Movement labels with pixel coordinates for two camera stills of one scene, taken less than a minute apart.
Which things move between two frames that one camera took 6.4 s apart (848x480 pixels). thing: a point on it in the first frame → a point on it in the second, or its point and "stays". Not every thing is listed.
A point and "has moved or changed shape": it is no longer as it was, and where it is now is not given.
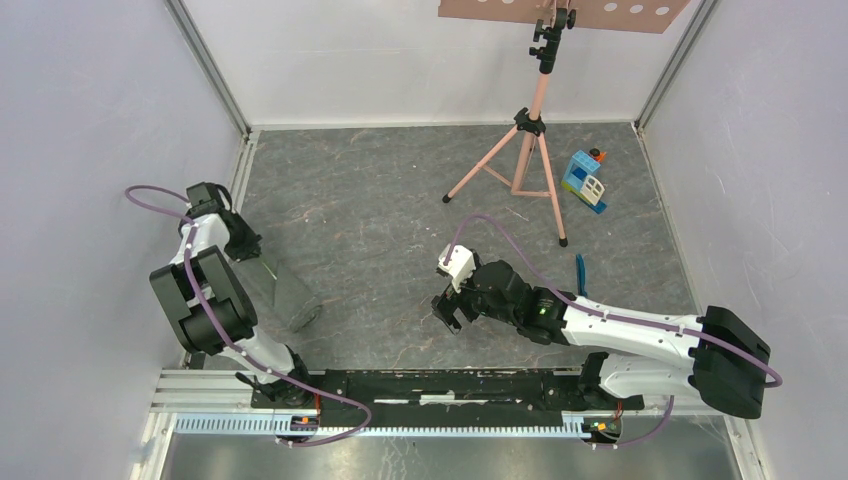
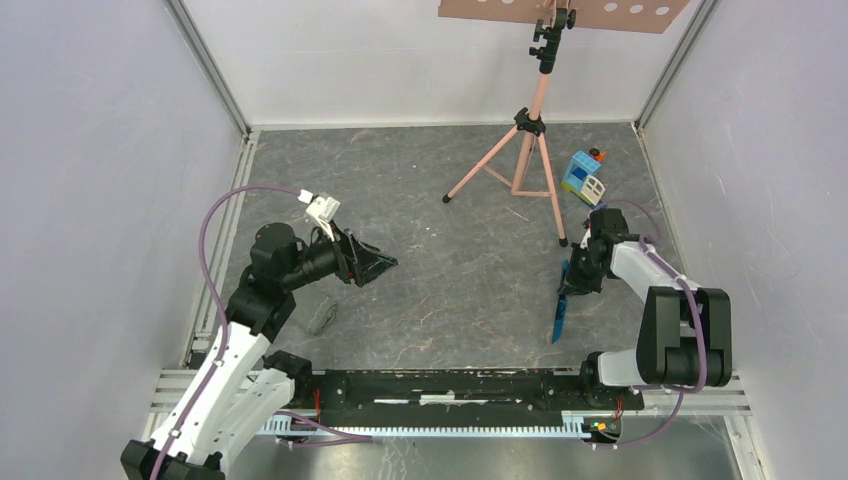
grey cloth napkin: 281,299 has moved or changed shape
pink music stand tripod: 506,162 stays
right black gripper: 445,305 → 575,284
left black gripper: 251,248 → 356,261
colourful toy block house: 582,177 stays
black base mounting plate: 454,398 stays
